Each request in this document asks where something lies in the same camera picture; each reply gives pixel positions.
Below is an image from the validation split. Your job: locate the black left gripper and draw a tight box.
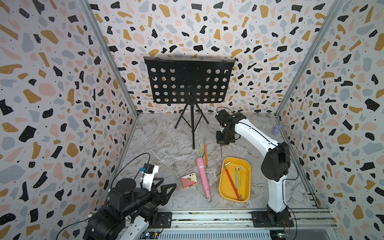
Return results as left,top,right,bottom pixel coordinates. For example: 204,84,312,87
121,176,177,219

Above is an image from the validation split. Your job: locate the orange hex key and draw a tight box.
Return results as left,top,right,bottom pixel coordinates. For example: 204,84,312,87
203,138,209,168

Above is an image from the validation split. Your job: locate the blue hex key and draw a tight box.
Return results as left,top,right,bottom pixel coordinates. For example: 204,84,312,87
235,167,238,191

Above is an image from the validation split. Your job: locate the yellow hex key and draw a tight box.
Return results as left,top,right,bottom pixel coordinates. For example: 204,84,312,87
237,167,244,199

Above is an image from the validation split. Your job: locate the red hex key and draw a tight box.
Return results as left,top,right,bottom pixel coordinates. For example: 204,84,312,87
225,162,241,200

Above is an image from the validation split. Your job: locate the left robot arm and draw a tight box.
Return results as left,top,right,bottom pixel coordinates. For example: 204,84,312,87
83,178,177,240

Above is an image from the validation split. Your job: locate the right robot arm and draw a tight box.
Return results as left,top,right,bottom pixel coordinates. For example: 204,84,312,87
215,110,291,226

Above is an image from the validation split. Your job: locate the red playing card box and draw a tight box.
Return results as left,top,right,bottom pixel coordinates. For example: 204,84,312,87
180,172,199,189

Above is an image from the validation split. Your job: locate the yellow plastic storage tray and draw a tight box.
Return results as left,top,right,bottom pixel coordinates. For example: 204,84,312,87
219,157,251,203

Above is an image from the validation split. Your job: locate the small purple rabbit figurine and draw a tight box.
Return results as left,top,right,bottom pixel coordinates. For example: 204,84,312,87
272,125,282,136

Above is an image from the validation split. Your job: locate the black perforated music stand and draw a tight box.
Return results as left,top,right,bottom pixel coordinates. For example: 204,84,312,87
144,57,236,135

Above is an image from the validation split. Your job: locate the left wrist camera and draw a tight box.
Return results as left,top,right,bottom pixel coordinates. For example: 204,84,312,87
141,164,159,191

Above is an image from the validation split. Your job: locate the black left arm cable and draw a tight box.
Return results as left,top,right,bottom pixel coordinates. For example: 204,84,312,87
55,152,151,240

